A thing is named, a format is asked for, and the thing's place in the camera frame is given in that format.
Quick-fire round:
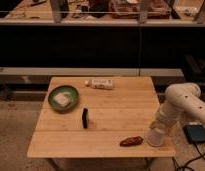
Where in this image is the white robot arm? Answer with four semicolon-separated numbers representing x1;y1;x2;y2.
150;83;205;133

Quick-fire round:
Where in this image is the white milk carton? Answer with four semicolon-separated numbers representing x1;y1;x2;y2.
85;79;114;90

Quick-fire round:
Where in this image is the white ceramic cup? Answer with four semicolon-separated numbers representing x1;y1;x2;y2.
146;128;165;147

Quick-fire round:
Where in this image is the green plate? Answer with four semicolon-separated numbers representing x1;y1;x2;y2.
48;85;79;113

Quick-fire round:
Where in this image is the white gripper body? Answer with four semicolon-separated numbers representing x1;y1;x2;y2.
156;110;179;134

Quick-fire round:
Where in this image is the long shelf bench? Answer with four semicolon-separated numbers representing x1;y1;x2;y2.
0;0;205;84

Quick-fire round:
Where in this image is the wooden table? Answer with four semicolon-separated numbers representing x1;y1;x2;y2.
27;77;175;159

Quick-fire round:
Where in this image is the dark red chili pepper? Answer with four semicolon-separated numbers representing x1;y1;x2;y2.
120;136;143;147

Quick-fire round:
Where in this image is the black cable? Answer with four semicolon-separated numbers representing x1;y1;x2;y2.
171;143;205;171

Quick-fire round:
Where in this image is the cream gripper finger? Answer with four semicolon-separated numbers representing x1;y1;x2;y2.
149;121;157;129

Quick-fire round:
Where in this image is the white sponge block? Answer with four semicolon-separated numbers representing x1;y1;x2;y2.
53;93;70;107

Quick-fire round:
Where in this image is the black power box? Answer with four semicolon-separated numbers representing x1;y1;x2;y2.
183;124;205;144

